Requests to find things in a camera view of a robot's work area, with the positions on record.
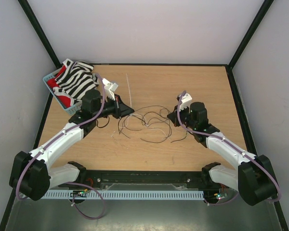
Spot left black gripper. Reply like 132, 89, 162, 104
93, 93, 134, 119

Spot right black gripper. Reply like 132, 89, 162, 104
167, 103, 197, 130

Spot wire bundle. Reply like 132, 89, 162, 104
117, 105, 190, 144

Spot white zip tie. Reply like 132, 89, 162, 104
126, 73, 132, 107

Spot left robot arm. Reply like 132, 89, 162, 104
9, 89, 134, 201

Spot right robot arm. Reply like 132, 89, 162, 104
167, 102, 281, 205

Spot light blue plastic basket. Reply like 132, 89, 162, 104
43, 71, 100, 116

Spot zebra striped cloth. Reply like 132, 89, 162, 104
53, 59, 99, 105

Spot red cloth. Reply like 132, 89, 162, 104
47, 66, 75, 108

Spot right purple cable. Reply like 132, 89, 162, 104
177, 90, 280, 207

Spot purple cable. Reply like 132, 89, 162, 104
177, 90, 280, 207
15, 73, 107, 220

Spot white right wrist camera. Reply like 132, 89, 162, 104
179, 93, 192, 111

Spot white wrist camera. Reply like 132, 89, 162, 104
179, 93, 192, 111
102, 78, 118, 101

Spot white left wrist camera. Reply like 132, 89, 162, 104
102, 78, 118, 101

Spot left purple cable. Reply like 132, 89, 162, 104
15, 73, 107, 220

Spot light blue slotted cable duct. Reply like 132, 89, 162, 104
42, 190, 203, 201

